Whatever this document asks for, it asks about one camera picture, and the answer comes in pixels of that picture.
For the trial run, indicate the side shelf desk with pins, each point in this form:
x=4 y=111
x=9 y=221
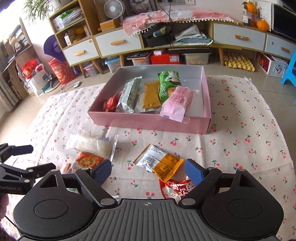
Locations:
x=18 y=50

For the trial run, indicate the yellow egg tray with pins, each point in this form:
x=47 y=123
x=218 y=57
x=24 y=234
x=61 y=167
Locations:
x=235 y=60

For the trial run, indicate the white rice cracker packet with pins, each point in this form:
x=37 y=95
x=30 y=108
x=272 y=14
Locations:
x=101 y=146

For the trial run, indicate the red candy packet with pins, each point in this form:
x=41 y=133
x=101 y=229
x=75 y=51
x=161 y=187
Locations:
x=176 y=190

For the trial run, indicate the wooden TV cabinet white drawers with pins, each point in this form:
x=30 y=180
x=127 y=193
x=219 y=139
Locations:
x=81 y=41

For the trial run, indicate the white desk fan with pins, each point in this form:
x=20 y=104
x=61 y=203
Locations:
x=114 y=8

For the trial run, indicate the red lantern bag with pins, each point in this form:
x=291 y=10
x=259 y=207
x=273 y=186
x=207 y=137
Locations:
x=64 y=73

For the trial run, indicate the pink wafer packet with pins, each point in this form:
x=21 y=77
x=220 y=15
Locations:
x=176 y=107

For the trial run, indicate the cream cake packet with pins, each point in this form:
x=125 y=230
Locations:
x=138 y=105

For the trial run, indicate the clear storage bin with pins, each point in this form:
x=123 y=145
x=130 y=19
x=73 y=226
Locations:
x=196 y=58

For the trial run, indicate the red box under cabinet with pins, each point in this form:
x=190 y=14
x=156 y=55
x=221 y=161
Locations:
x=165 y=59

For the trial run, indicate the purple hat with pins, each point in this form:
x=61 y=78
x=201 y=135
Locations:
x=52 y=48

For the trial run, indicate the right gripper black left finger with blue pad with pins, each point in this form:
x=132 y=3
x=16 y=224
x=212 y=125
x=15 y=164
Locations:
x=91 y=181

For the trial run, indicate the white shopping bag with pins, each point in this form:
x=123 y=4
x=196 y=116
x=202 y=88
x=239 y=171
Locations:
x=40 y=82

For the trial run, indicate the blue plastic stool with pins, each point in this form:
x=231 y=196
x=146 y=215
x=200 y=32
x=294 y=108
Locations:
x=290 y=71

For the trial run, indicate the green snack packet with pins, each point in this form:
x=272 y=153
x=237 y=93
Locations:
x=168 y=82

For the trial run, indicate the potted green plant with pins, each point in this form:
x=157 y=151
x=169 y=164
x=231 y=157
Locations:
x=40 y=9

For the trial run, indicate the grey-green snack packet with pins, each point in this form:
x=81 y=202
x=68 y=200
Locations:
x=127 y=98

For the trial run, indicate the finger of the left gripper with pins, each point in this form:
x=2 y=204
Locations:
x=6 y=151
x=39 y=171

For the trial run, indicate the yellow snack packet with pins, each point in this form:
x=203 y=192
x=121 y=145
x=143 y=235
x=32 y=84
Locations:
x=151 y=95

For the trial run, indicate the lotus root biscuit packet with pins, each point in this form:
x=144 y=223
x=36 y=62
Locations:
x=84 y=160

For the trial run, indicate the pink cardboard box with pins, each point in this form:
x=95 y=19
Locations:
x=103 y=109

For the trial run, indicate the cherry print floor cloth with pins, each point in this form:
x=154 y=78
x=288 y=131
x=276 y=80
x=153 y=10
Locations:
x=243 y=134

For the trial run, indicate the pink cherry cloth on cabinet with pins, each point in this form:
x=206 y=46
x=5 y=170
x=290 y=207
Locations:
x=171 y=18

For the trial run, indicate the orange and white snack packet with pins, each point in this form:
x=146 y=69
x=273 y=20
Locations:
x=156 y=161

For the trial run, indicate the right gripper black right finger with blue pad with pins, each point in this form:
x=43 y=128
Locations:
x=204 y=180

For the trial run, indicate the oranges on cabinet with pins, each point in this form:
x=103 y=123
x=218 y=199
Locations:
x=250 y=17

